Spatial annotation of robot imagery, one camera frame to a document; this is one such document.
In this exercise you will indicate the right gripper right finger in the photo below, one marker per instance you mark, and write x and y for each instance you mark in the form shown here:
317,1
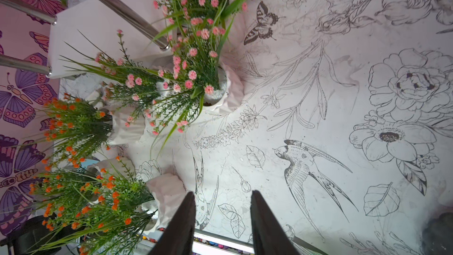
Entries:
267,235

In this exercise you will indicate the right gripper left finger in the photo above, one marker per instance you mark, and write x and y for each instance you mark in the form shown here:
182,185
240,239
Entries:
177,238

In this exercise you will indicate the orange plant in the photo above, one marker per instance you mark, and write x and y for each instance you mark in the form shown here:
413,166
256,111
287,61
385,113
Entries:
106,212
77,130

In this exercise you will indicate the white two-tier rack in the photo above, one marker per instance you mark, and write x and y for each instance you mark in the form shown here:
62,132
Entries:
80,31

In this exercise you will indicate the pink plant left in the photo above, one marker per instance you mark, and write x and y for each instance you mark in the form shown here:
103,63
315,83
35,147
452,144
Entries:
132,92

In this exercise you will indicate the pink plant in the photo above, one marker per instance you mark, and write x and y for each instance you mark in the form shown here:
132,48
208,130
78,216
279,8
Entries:
132,92
204,26

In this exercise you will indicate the pink plant front right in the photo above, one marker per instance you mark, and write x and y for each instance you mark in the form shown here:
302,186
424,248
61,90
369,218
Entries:
204,26

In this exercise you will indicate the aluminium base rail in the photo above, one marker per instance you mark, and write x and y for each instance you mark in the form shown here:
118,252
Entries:
204,243

